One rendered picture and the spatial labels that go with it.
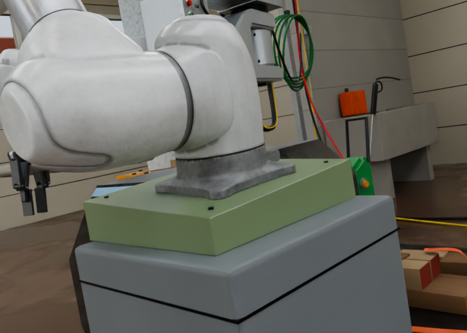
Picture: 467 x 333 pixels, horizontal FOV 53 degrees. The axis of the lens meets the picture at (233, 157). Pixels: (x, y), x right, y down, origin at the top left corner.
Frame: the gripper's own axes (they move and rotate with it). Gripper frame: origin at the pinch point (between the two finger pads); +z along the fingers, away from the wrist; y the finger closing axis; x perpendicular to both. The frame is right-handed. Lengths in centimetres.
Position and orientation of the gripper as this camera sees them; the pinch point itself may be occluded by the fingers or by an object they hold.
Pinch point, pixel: (34, 201)
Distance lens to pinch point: 139.1
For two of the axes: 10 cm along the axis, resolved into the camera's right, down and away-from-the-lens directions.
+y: 2.9, -0.4, 9.6
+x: -9.5, 1.1, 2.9
